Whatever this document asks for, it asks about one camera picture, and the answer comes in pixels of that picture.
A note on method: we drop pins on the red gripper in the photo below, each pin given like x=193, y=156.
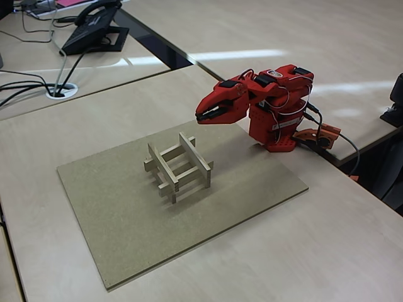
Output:
x=224, y=98

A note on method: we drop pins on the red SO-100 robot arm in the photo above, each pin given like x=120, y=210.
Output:
x=261, y=126

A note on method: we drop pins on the orange table clamp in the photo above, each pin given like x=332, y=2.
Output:
x=327, y=132

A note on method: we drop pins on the black desk phone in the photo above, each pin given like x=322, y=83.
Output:
x=85, y=37

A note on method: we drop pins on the brown MDF board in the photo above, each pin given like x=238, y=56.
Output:
x=126, y=226

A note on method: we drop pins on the small orange plastic piece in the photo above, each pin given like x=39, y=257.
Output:
x=354, y=177

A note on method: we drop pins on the black phone handset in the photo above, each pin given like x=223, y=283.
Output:
x=80, y=19

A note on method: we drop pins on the pink paper sheet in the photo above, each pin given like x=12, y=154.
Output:
x=69, y=2

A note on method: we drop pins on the black computer monitor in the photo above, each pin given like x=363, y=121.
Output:
x=4, y=7

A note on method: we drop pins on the black camera stand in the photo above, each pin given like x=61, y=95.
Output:
x=397, y=91

